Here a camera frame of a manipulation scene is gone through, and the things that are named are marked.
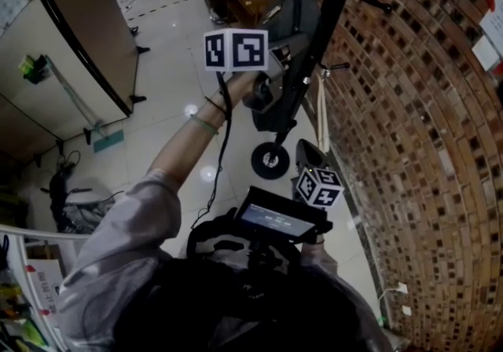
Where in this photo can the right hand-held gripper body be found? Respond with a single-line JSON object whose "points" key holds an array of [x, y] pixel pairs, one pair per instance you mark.
{"points": [[319, 187]]}

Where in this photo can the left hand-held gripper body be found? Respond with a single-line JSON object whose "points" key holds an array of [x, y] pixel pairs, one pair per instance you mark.
{"points": [[245, 50]]}

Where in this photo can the dark gray bag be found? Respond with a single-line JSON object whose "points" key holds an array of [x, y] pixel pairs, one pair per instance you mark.
{"points": [[292, 16]]}

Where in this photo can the person's right forearm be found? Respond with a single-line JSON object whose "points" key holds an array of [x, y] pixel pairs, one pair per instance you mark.
{"points": [[313, 250]]}

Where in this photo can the person's left forearm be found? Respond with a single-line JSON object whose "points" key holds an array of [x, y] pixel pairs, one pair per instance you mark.
{"points": [[196, 134]]}

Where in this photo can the black chest-mounted monitor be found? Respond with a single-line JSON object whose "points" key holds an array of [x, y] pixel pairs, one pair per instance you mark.
{"points": [[281, 217]]}

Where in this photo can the black coat rack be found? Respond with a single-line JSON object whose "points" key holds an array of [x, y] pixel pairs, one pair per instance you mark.
{"points": [[334, 1]]}

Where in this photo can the black chest harness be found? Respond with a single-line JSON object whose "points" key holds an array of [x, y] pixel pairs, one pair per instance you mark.
{"points": [[236, 311]]}

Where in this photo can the beige partition panel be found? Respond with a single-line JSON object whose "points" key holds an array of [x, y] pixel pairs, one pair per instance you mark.
{"points": [[90, 20]]}

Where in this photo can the green flat mop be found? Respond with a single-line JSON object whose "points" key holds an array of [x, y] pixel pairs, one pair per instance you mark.
{"points": [[109, 141]]}

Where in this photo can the person's gray shirt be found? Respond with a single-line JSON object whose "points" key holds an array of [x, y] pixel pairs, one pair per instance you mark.
{"points": [[129, 248]]}

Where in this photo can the green box holder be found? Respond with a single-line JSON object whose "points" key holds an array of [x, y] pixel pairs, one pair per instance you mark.
{"points": [[31, 67]]}

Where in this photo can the cardboard box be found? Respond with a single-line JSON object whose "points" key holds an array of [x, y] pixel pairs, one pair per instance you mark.
{"points": [[45, 283]]}

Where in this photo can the white shelf unit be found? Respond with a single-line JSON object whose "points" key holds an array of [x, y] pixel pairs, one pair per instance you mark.
{"points": [[15, 240]]}

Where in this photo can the white wall outlet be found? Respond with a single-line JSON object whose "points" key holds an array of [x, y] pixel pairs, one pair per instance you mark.
{"points": [[406, 310], [401, 287]]}

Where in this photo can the small white wall paper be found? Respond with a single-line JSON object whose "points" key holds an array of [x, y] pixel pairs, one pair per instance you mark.
{"points": [[485, 52]]}

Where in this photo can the large white wall paper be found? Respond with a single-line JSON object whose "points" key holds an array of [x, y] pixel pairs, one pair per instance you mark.
{"points": [[494, 24]]}

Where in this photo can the red wall sticker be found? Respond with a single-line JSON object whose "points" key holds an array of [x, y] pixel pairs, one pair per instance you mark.
{"points": [[490, 0]]}

